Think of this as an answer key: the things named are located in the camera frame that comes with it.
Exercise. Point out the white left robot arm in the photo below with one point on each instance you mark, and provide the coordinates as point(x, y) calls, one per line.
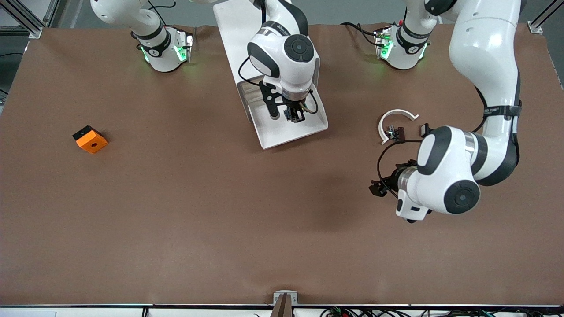
point(480, 48)

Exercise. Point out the orange and black block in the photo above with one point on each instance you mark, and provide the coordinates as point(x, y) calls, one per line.
point(92, 143)

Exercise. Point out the grey metal bracket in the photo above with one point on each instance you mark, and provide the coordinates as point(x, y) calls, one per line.
point(276, 297)

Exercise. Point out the small black clip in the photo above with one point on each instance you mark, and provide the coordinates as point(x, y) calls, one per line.
point(425, 130)

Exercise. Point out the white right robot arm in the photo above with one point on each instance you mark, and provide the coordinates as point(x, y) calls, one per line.
point(282, 53)

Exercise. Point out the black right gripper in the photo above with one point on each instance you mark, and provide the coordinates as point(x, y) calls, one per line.
point(293, 110)

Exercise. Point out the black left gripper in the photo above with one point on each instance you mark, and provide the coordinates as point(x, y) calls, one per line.
point(393, 178)

